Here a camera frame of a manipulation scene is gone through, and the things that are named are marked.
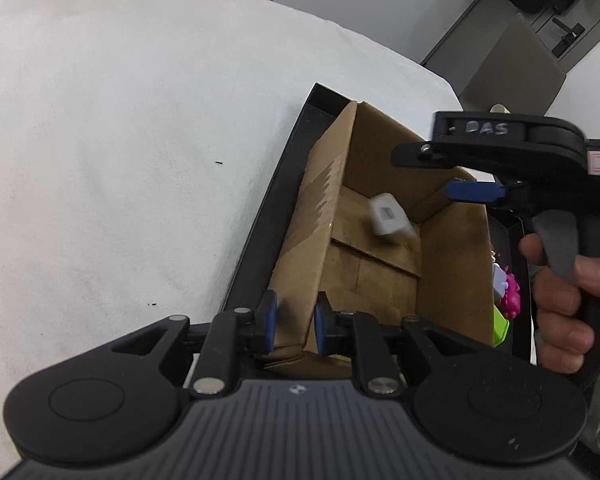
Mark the cream lidded bottle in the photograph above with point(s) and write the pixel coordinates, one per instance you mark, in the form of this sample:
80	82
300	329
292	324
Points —
498	108

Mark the white charger block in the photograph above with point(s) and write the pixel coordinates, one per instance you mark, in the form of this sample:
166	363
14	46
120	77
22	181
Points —
387	217

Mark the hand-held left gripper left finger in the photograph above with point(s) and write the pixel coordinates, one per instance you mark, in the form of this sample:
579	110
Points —
269	322

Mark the green plastic box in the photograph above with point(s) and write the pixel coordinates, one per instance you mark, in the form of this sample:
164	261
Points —
500	327

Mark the white table cloth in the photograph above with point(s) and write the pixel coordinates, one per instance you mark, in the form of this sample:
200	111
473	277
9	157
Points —
130	135

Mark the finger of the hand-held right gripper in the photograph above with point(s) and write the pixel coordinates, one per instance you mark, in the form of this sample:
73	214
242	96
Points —
480	152
472	191

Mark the black tray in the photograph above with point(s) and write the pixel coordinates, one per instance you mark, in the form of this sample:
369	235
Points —
280	185

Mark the brown cardboard box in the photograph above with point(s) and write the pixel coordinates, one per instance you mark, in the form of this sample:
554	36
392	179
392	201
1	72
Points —
460	260

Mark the pink toy figure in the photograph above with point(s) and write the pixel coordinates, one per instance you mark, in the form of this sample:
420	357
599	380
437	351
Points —
511	296

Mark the blue toy figure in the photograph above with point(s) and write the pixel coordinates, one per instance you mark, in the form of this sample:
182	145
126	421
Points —
498	280

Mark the person's right hand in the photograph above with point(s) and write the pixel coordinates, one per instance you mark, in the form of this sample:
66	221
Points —
560	310

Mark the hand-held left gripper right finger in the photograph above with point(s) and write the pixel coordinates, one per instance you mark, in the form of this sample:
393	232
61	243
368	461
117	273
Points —
322	325

